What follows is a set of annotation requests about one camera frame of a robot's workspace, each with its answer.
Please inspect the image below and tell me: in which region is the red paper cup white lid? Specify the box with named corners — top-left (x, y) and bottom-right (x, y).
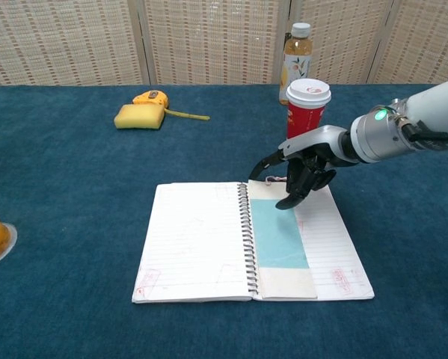
top-left (285, 78), bottom-right (332, 140)

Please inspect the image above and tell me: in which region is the blue table cloth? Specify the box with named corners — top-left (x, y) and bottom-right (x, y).
top-left (0, 83), bottom-right (448, 359)

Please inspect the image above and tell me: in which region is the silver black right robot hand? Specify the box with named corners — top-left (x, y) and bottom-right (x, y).
top-left (248, 125), bottom-right (360, 210)

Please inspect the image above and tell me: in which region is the woven folding screen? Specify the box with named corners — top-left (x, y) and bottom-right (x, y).
top-left (0, 0), bottom-right (448, 90)

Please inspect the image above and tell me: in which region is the yellow sponge block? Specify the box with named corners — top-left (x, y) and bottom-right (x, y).
top-left (113, 104), bottom-right (166, 130)

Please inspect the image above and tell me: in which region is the open spiral lined notebook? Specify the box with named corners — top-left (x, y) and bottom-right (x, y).
top-left (131, 181), bottom-right (375, 304)

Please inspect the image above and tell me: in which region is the yellow tea bottle white cap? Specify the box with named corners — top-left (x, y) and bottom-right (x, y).
top-left (278, 22), bottom-right (314, 106)

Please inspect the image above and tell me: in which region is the yellow tape measure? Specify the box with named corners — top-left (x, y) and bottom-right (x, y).
top-left (132, 90), bottom-right (211, 122)

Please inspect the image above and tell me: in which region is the blue and cream bookmark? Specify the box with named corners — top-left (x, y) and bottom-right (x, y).
top-left (246, 176), bottom-right (319, 300)

